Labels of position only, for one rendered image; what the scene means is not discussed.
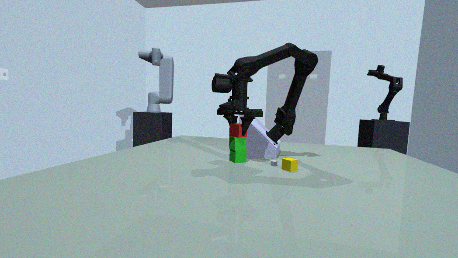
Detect yellow cube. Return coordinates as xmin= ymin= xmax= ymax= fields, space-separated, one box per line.
xmin=281 ymin=158 xmax=298 ymax=172

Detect red block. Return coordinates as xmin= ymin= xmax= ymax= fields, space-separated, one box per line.
xmin=229 ymin=123 xmax=247 ymax=138

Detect green block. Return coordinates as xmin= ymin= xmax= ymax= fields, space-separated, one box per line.
xmin=229 ymin=149 xmax=246 ymax=163
xmin=229 ymin=136 xmax=246 ymax=150

